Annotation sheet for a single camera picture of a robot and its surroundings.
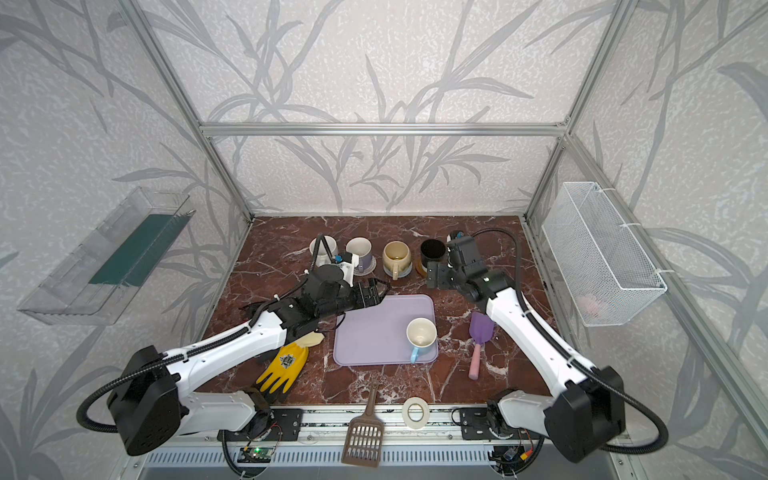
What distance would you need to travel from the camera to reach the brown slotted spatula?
0.71 m

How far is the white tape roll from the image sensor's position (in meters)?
0.76

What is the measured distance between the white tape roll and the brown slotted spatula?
0.06 meters
